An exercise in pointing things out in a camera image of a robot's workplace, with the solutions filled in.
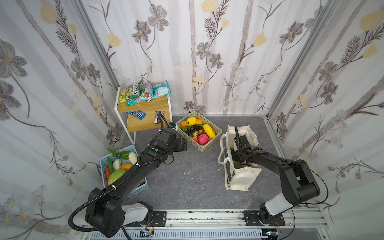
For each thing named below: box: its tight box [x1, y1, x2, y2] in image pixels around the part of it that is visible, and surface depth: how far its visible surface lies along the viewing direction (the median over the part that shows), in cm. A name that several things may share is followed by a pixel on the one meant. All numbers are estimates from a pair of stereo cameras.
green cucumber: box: [106, 156, 115, 174], surface depth 85 cm
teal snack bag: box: [152, 80, 172, 98], surface depth 84 cm
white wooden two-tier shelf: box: [114, 86, 173, 145], surface depth 86 cm
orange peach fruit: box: [196, 117, 203, 125], surface depth 112 cm
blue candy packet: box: [126, 110, 147, 121], surface depth 100 cm
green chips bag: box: [118, 80, 143, 104], surface depth 82 cm
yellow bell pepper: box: [186, 117, 197, 127], surface depth 107 cm
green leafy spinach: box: [107, 148, 131, 160], surface depth 94 cm
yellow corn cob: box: [203, 123, 216, 139], surface depth 103 cm
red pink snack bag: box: [126, 83, 154, 106], surface depth 80 cm
